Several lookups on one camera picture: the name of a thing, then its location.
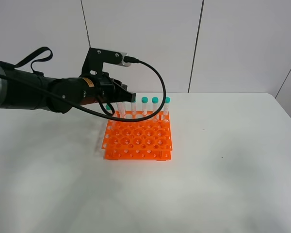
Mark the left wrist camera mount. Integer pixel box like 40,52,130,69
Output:
81,48,131,77

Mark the orange test tube rack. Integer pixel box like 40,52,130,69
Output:
101,111,172,161

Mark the second row left tube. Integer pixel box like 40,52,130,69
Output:
105,104,116,131

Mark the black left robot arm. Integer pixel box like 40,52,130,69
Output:
0,47,136,114

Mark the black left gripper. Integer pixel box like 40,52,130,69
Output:
80,72,136,105

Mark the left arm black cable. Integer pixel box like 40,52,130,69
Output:
0,56,167,121

